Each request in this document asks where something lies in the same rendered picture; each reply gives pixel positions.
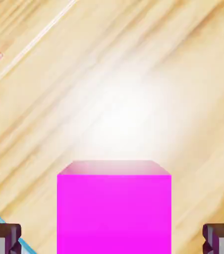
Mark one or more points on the small magenta cube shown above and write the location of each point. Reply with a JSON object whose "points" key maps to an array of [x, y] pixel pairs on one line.
{"points": [[114, 214]]}

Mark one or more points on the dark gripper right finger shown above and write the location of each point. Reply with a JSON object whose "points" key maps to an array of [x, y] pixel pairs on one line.
{"points": [[223, 238]]}

